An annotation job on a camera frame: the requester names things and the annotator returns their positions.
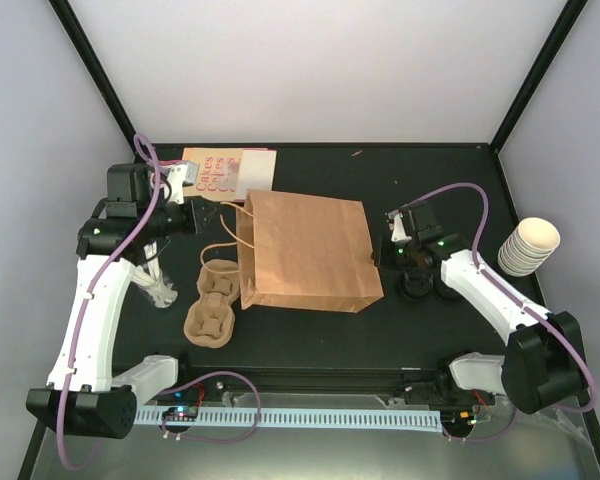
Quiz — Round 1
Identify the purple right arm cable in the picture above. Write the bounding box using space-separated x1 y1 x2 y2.
394 181 593 409

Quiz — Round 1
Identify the brown paper bag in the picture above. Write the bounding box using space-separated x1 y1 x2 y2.
234 190 384 313

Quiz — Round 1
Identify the printed orange paper bag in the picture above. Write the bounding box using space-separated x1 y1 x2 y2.
181 147 277 202

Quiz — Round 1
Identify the white plastic cutlery bundle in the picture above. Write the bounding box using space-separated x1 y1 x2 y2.
132 259 178 309

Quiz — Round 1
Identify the purple cable loop at rail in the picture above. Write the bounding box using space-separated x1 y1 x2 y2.
160 371 264 444

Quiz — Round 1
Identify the black coffee cup lid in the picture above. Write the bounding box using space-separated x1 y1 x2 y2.
398 269 433 302
433 282 461 302

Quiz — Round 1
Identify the stack of white paper cups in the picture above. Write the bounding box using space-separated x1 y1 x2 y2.
498 217 561 278

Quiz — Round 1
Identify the brown pulp cup carrier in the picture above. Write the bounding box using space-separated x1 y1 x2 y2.
183 259 240 349

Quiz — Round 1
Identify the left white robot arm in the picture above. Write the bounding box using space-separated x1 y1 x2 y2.
26 161 211 439

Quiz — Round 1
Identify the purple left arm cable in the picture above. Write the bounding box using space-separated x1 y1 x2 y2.
54 134 191 471

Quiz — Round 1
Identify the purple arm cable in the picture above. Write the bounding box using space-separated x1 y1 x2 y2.
54 134 191 471
394 181 593 409

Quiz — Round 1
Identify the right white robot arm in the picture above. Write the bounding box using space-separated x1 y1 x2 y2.
373 202 589 414

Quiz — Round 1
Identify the perforated white metal rail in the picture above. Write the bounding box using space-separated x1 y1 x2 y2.
134 405 442 433

